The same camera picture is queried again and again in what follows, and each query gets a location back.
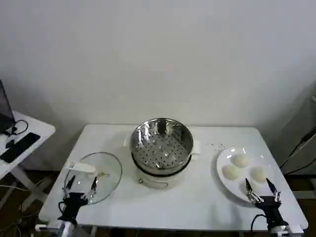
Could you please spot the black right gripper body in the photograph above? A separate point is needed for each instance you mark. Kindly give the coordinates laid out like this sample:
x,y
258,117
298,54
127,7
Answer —
x,y
271,207

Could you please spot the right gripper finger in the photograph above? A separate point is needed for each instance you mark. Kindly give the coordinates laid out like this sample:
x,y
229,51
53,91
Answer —
x,y
248,190
273,188

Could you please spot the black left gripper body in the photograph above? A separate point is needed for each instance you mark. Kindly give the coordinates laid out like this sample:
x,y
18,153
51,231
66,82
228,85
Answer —
x,y
74,205

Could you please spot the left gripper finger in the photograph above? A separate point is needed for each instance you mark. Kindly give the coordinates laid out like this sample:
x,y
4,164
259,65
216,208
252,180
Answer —
x,y
68,187
93,187

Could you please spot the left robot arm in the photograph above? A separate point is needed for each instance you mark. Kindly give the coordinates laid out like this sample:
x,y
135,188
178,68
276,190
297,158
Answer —
x,y
63,227

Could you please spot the white plate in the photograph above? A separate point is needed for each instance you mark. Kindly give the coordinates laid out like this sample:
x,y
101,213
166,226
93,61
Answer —
x,y
232,190

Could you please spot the black keyboard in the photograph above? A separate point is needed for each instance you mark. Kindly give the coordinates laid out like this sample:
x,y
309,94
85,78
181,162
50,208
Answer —
x,y
21,147

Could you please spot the white side table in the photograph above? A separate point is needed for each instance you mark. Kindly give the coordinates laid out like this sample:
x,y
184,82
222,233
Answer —
x,y
39,126

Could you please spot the small black adapter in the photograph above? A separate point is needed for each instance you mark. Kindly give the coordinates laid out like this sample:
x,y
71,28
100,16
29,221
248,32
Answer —
x,y
10,143

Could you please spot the grey cabinet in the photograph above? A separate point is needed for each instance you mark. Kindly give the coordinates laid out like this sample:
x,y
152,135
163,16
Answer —
x,y
296,118

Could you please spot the steel steamer basket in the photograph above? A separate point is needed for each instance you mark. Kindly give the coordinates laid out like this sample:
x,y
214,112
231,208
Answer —
x,y
148,129

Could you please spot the dark laptop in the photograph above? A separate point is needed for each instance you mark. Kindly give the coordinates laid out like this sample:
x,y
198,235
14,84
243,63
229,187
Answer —
x,y
3,111

